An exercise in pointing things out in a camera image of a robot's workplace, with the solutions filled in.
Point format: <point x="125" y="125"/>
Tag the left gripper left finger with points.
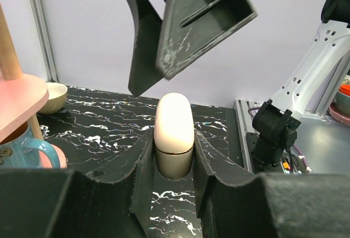
<point x="112" y="200"/>

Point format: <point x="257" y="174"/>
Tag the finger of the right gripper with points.
<point x="190" y="28"/>
<point x="147" y="24"/>

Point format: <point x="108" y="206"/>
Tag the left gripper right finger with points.
<point x="232" y="202"/>

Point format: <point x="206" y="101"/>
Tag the cream ceramic bowl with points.
<point x="57" y="98"/>

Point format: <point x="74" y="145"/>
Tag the light blue butterfly mug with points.
<point x="21" y="150"/>

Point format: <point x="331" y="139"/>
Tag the pink three-tier wooden shelf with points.
<point x="22" y="95"/>

